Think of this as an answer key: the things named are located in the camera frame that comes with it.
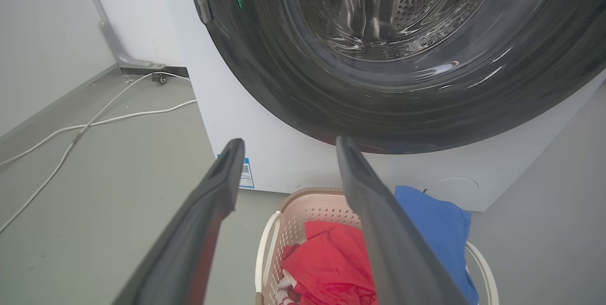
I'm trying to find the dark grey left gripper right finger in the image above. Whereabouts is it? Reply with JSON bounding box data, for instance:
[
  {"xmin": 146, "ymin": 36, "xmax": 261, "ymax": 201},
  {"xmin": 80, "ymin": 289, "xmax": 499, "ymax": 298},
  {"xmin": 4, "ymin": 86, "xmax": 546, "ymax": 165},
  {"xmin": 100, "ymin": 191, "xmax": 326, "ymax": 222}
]
[{"xmin": 336, "ymin": 136, "xmax": 469, "ymax": 305}]

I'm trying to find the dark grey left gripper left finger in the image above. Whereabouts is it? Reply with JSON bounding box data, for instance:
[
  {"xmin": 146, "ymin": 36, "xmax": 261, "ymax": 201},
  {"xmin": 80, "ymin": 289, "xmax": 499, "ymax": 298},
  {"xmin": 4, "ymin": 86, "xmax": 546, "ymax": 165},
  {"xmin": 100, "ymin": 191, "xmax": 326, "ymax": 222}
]
[{"xmin": 113, "ymin": 138, "xmax": 245, "ymax": 305}]

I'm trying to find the white washing machine body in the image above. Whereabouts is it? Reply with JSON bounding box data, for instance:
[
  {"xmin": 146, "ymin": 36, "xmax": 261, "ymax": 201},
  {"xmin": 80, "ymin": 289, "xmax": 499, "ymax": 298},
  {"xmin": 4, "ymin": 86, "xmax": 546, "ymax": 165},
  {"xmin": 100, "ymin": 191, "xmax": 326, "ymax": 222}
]
[{"xmin": 156, "ymin": 0, "xmax": 606, "ymax": 212}]

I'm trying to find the dark round washing machine door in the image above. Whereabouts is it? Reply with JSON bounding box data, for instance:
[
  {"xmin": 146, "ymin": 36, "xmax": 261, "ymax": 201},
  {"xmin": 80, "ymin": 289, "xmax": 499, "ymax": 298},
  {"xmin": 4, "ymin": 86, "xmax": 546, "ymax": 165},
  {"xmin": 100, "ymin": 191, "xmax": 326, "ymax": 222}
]
[{"xmin": 186, "ymin": 0, "xmax": 606, "ymax": 154}]

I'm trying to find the blue garment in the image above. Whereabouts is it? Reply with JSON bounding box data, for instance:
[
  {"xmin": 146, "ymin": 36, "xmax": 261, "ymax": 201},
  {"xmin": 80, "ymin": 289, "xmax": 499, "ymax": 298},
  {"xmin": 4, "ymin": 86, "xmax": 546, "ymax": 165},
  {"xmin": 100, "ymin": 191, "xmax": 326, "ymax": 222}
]
[{"xmin": 394, "ymin": 185, "xmax": 480, "ymax": 305}]

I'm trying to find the red garment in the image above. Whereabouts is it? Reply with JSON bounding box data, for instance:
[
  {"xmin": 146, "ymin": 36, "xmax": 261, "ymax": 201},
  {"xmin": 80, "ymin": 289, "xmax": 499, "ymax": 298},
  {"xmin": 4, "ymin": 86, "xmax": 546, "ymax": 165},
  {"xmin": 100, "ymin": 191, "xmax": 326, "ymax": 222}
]
[{"xmin": 281, "ymin": 220, "xmax": 379, "ymax": 305}]

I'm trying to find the blue white energy label sticker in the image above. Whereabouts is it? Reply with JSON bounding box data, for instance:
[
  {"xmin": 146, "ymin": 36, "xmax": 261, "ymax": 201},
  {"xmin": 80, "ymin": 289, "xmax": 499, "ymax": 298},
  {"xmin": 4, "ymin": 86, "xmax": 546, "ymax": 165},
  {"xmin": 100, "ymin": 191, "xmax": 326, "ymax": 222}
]
[{"xmin": 217, "ymin": 154, "xmax": 255, "ymax": 189}]

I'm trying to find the pink perforated laundry basket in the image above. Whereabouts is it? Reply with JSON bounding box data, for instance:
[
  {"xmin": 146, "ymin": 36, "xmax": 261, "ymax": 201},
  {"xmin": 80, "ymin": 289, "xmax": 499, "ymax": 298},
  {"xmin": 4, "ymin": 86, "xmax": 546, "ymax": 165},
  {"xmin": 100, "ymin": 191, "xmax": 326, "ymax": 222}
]
[{"xmin": 255, "ymin": 188, "xmax": 499, "ymax": 305}]

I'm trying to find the white cloth with red stripes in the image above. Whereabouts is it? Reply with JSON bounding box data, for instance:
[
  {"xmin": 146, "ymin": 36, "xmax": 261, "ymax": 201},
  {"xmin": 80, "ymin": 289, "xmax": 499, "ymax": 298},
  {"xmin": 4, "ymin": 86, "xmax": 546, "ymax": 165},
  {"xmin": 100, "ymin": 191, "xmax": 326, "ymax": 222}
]
[{"xmin": 275, "ymin": 269, "xmax": 300, "ymax": 305}]

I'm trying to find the white floor cable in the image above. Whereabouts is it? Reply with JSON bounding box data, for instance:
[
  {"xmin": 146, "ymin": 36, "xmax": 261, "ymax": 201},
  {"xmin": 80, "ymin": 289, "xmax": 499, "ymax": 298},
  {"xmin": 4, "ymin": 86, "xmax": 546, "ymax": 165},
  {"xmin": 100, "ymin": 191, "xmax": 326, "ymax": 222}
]
[
  {"xmin": 0, "ymin": 99, "xmax": 197, "ymax": 167},
  {"xmin": 0, "ymin": 72, "xmax": 191, "ymax": 233}
]

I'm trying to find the grey metal frame leg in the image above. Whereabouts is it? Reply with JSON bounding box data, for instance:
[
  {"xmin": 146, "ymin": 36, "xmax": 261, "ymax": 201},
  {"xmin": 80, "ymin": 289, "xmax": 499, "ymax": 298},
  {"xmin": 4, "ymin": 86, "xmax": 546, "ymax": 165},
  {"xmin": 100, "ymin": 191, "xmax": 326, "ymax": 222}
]
[{"xmin": 77, "ymin": 0, "xmax": 166, "ymax": 71}]

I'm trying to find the grey door handle latch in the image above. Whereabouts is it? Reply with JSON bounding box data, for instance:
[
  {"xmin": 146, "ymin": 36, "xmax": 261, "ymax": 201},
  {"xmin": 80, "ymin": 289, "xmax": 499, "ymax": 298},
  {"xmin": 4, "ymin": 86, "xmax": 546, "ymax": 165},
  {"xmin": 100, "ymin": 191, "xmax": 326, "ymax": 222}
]
[{"xmin": 189, "ymin": 0, "xmax": 212, "ymax": 25}]

